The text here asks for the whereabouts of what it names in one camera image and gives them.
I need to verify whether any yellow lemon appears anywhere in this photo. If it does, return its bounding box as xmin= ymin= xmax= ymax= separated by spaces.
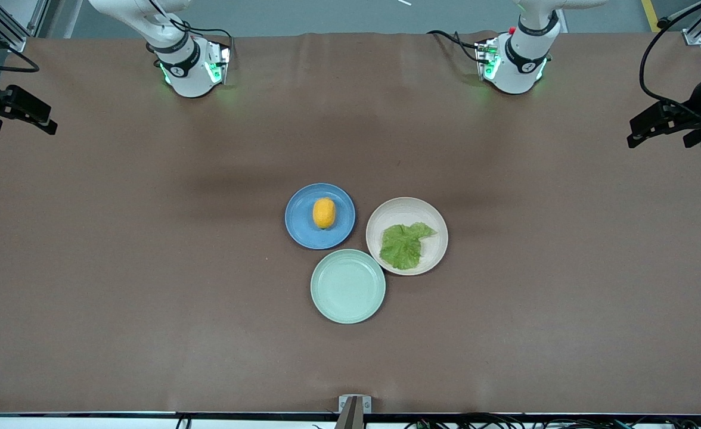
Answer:
xmin=312 ymin=197 xmax=337 ymax=229

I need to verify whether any black right arm base cable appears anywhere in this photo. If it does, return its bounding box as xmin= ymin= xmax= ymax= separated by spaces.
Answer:
xmin=147 ymin=0 xmax=235 ymax=67

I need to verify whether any black arm base cable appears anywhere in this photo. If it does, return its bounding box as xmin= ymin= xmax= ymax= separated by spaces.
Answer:
xmin=147 ymin=0 xmax=235 ymax=67
xmin=426 ymin=29 xmax=489 ymax=64

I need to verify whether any black left arm hanging cable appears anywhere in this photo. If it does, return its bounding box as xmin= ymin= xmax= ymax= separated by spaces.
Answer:
xmin=638 ymin=0 xmax=701 ymax=111

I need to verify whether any beige plate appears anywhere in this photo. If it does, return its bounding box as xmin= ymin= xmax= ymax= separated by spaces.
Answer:
xmin=365 ymin=197 xmax=449 ymax=276

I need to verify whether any mint green plate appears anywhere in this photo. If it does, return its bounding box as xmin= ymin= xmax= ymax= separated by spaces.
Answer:
xmin=310 ymin=248 xmax=386 ymax=325

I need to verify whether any brown table cover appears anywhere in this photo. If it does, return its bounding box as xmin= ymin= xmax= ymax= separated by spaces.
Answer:
xmin=0 ymin=31 xmax=701 ymax=416

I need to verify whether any black left arm base cable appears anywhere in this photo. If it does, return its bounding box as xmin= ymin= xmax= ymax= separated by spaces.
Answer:
xmin=426 ymin=29 xmax=489 ymax=64

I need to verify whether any black right arm hanging cable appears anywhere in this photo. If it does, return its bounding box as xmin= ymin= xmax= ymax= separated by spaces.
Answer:
xmin=0 ymin=21 xmax=41 ymax=74

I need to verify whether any blue bowl edge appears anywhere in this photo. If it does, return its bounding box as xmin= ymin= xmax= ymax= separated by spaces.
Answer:
xmin=284 ymin=182 xmax=356 ymax=250

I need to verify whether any green lettuce leaf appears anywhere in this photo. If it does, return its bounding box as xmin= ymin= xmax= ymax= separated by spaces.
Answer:
xmin=379 ymin=222 xmax=438 ymax=271

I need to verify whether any black arm hanging cable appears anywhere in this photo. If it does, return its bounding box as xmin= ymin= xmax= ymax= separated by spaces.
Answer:
xmin=0 ymin=21 xmax=41 ymax=74
xmin=638 ymin=0 xmax=701 ymax=111

